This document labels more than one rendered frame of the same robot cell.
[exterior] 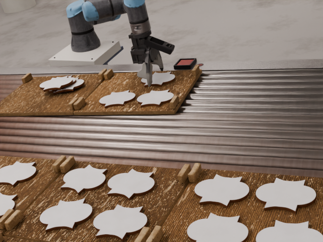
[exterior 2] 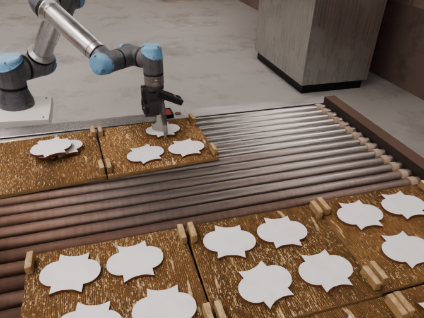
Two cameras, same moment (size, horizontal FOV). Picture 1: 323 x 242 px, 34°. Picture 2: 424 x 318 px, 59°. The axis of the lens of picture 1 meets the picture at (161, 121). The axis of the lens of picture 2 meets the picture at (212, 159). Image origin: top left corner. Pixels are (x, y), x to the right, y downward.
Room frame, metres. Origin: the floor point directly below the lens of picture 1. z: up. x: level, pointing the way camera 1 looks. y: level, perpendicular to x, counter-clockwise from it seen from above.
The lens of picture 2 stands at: (0.83, 0.84, 1.69)
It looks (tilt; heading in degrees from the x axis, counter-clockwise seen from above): 33 degrees down; 313
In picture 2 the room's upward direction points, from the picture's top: 2 degrees clockwise
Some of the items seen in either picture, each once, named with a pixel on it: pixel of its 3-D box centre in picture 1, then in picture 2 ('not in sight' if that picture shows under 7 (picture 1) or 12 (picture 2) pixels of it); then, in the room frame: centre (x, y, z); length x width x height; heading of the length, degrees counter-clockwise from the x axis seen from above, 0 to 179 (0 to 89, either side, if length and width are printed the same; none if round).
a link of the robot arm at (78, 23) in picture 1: (80, 15); (11, 69); (2.61, 0.28, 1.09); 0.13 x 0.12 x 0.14; 102
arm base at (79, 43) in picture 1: (84, 37); (15, 94); (2.61, 0.29, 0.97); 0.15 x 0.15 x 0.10
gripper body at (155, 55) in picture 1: (143, 46); (153, 99); (1.94, 0.01, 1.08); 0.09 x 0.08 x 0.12; 64
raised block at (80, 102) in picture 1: (79, 103); (108, 165); (1.84, 0.29, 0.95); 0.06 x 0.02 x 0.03; 154
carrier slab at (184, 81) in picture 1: (139, 91); (155, 144); (1.88, 0.06, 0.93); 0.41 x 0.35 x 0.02; 64
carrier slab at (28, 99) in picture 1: (50, 94); (42, 161); (2.06, 0.43, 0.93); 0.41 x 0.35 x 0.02; 65
